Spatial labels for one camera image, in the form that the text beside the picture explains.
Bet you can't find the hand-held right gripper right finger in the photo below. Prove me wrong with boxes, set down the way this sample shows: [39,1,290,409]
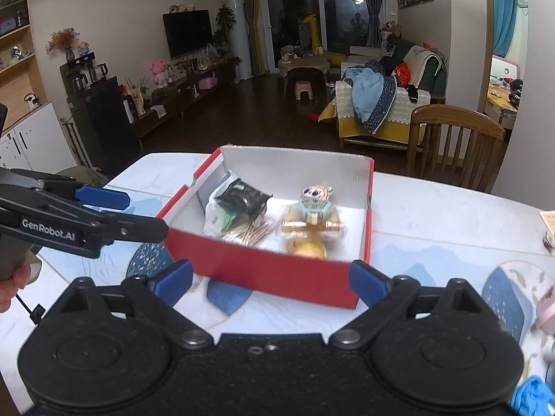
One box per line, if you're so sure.
[330,260,497,349]

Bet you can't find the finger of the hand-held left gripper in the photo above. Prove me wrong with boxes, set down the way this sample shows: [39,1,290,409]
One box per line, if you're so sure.
[11,170,131,209]
[43,201,169,245]

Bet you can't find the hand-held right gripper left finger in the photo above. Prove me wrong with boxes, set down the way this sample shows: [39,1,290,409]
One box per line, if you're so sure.
[58,261,213,348]

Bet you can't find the blue and white pouch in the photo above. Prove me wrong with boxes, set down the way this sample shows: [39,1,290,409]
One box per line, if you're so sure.
[204,171,244,237]

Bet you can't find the wooden toothpick bundle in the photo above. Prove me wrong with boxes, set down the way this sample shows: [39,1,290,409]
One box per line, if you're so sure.
[225,219,278,245]

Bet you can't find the yellow cake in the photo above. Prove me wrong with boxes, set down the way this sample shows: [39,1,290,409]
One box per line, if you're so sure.
[277,203,345,261]

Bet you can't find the red cardboard box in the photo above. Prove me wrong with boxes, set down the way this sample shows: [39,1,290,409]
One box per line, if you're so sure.
[156,145,374,310]

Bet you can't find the cartoon figure charm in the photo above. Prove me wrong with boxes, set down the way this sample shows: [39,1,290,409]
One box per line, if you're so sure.
[299,184,335,226]

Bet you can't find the black snack packet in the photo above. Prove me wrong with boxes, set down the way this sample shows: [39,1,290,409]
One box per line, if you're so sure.
[214,177,273,222]

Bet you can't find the person's left hand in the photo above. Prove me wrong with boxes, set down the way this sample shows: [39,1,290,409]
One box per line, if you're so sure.
[0,264,32,313]

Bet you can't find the black water dispenser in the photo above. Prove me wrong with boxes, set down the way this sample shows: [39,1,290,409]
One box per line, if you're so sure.
[60,54,142,170]

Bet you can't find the dark television console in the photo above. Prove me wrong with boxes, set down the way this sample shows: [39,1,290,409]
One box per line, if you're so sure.
[130,58,244,139]

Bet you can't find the pink plush toy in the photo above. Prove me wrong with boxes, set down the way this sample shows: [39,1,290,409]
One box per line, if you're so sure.
[150,61,170,87]

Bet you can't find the wooden shelf cabinet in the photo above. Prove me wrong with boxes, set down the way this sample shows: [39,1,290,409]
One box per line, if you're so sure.
[0,0,79,172]

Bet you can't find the sofa with yellow cover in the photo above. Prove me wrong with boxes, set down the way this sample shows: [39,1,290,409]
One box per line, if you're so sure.
[318,35,449,150]

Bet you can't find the dried flower vase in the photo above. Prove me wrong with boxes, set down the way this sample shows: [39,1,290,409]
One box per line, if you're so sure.
[45,27,81,63]

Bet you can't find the pink mug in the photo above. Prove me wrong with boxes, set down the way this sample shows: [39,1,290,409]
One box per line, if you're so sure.
[534,284,555,349]

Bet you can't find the black television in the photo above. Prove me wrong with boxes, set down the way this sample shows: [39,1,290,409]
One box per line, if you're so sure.
[162,9,213,59]

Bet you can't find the wooden chair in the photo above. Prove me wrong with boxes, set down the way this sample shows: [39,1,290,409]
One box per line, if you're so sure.
[408,105,506,191]

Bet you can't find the blue clothing pile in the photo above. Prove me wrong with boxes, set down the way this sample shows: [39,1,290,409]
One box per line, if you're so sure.
[342,61,397,135]

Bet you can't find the blue gloves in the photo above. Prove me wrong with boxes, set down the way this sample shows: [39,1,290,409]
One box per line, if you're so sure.
[508,376,555,416]

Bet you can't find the white tower air conditioner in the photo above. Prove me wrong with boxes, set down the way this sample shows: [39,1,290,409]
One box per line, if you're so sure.
[230,0,254,81]

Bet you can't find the tall potted plant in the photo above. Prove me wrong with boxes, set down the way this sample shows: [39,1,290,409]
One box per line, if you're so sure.
[214,4,244,66]

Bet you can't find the round coffee table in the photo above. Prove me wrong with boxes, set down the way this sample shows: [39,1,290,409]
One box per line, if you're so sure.
[277,54,332,96]

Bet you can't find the yellow curtain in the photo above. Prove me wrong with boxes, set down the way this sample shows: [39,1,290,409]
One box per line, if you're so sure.
[245,0,267,76]

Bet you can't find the yellow giraffe toy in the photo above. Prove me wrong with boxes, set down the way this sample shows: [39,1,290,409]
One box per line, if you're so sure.
[299,14,326,55]

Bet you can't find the glass balcony door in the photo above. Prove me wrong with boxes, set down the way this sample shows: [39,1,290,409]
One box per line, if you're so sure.
[264,0,369,74]

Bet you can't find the grey curtain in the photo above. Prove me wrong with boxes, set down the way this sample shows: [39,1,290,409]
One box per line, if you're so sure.
[359,0,386,48]

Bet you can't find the blue curtain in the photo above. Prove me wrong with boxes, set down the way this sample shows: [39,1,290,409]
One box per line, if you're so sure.
[492,0,519,59]

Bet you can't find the black cable tie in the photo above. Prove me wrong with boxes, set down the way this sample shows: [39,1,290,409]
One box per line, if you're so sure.
[15,294,46,325]

